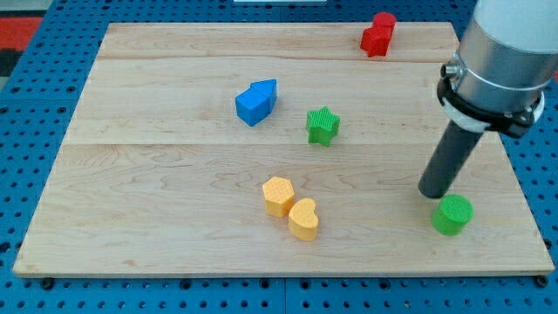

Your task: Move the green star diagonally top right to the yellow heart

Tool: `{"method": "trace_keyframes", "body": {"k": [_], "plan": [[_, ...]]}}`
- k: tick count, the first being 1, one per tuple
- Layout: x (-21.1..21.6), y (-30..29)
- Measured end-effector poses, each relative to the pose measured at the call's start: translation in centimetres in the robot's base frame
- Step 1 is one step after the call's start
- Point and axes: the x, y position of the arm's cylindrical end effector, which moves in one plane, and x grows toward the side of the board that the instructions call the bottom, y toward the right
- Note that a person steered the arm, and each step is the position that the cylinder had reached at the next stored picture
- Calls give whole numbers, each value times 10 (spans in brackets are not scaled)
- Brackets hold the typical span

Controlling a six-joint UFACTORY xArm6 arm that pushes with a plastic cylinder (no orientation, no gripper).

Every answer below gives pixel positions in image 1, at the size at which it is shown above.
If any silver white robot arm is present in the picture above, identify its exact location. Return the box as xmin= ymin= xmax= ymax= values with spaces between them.
xmin=438 ymin=0 xmax=557 ymax=138

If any green star block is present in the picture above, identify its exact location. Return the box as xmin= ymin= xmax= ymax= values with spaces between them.
xmin=306 ymin=106 xmax=341 ymax=147

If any yellow heart block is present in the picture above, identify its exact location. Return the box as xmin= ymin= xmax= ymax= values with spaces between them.
xmin=288 ymin=198 xmax=319 ymax=242

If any red star block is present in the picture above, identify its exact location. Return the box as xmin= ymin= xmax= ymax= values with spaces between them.
xmin=360 ymin=26 xmax=391 ymax=57

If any yellow hexagon block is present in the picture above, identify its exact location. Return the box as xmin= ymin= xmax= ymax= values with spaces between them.
xmin=262 ymin=176 xmax=295 ymax=217

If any blue cube block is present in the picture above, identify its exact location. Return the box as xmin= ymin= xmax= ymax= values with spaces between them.
xmin=235 ymin=87 xmax=271 ymax=126

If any blue triangular prism block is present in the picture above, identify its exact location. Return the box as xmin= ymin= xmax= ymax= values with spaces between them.
xmin=250 ymin=78 xmax=277 ymax=113

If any wooden board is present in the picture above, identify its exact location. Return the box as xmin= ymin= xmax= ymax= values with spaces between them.
xmin=13 ymin=23 xmax=554 ymax=278

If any red cylinder block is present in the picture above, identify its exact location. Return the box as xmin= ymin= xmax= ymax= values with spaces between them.
xmin=372 ymin=11 xmax=397 ymax=38

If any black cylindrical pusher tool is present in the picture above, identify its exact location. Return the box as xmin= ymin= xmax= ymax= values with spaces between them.
xmin=418 ymin=120 xmax=483 ymax=199

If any green cylinder block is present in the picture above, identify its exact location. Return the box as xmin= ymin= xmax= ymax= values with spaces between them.
xmin=432 ymin=195 xmax=474 ymax=236

